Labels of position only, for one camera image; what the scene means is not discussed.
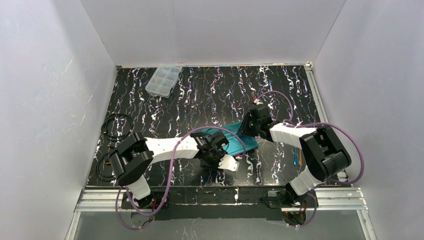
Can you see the aluminium front frame rail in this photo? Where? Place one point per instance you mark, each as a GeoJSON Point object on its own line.
{"type": "Point", "coordinates": [328, 198]}

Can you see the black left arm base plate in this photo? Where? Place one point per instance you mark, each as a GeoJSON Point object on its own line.
{"type": "Point", "coordinates": [152, 201]}

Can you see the clear plastic screw organizer box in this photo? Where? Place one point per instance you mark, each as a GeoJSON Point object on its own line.
{"type": "Point", "coordinates": [163, 80]}

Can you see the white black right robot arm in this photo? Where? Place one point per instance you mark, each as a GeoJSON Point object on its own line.
{"type": "Point", "coordinates": [323, 152]}

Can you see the teal cloth napkin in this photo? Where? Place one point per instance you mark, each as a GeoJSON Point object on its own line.
{"type": "Point", "coordinates": [235, 147]}

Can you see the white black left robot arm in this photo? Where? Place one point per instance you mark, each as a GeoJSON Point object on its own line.
{"type": "Point", "coordinates": [135, 154]}

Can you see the aluminium right side rail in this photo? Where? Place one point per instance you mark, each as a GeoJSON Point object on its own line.
{"type": "Point", "coordinates": [315, 92]}

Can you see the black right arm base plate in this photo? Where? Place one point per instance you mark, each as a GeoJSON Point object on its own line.
{"type": "Point", "coordinates": [276, 199]}

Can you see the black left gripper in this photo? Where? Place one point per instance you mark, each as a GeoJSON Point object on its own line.
{"type": "Point", "coordinates": [212, 156]}

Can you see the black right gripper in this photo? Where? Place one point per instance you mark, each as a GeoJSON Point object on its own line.
{"type": "Point", "coordinates": [248, 124]}

